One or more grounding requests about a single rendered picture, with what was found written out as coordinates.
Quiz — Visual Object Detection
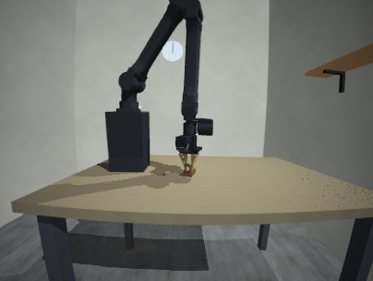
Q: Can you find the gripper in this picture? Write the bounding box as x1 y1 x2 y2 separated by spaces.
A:
179 146 202 170

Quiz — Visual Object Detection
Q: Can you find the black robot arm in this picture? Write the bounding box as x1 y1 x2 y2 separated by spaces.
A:
116 0 213 153

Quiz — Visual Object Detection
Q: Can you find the brown open tray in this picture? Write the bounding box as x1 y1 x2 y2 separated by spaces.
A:
182 168 196 177

